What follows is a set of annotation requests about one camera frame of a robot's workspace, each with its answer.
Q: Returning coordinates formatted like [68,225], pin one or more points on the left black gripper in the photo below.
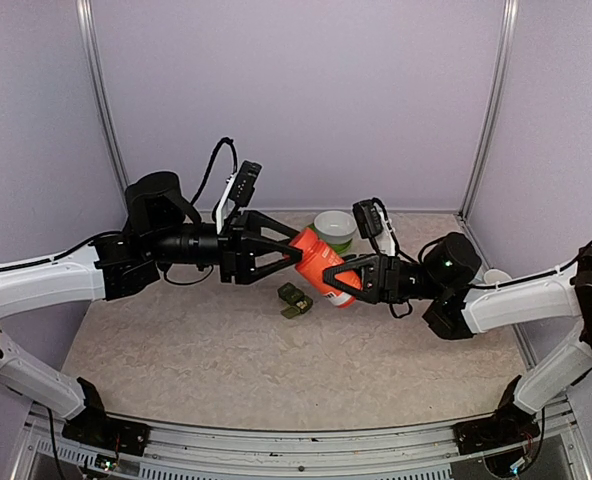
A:
[238,260]

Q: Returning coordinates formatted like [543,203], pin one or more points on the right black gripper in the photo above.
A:
[380,277]

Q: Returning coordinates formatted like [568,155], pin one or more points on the red cylindrical container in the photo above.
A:
[317,256]

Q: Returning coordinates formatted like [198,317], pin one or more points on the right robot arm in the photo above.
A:
[460,308]

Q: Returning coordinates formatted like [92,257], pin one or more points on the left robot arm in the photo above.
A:
[163,229]

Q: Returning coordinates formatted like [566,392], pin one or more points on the green plate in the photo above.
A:
[338,248]

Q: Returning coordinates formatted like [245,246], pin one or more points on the white ceramic bowl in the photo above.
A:
[335,227]

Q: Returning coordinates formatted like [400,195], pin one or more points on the light blue mug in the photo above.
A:
[492,276]

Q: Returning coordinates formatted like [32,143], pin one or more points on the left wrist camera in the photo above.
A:
[238,192]

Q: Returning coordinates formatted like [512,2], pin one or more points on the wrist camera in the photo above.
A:
[374,225]
[238,192]

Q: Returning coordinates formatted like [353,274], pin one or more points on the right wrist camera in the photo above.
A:
[374,225]

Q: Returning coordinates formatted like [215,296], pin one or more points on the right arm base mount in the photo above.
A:
[507,425]

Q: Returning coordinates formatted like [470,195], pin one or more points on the front aluminium rail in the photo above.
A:
[177,451]

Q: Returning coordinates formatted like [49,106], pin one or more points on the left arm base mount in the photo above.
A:
[94,427]

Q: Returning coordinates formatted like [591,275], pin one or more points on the left aluminium frame post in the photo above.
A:
[86,21]

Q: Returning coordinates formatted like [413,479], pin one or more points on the aluminium frame post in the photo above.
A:
[86,21]
[501,65]

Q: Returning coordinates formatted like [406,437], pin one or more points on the right aluminium frame post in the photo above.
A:
[501,65]

